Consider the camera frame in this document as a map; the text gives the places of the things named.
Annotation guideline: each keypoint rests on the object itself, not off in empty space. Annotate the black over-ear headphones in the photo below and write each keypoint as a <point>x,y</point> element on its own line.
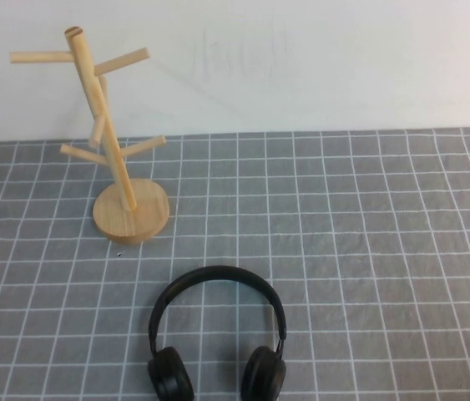
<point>170,374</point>

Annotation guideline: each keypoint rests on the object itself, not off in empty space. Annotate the wooden branched headphone stand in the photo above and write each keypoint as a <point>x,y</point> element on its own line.
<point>134,225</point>

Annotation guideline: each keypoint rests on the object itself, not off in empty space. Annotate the grey white-checked tablecloth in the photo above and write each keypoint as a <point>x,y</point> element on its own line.
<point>364,250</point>

